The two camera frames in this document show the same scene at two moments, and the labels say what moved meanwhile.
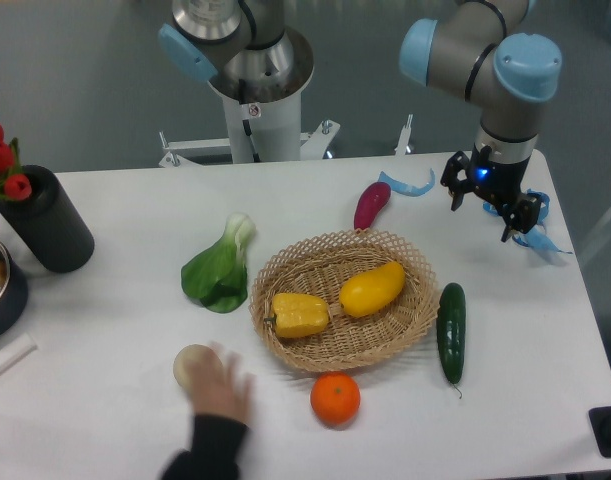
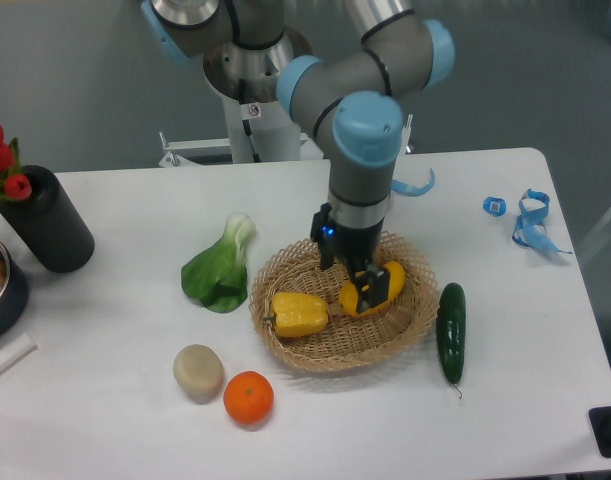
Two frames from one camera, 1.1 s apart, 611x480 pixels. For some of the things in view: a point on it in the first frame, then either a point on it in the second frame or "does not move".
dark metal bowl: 6,291 does not move
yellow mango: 364,292 does not move
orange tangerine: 335,398 -> 248,397
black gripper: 499,182 -> 357,245
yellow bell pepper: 298,314 does not move
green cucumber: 451,331 does not move
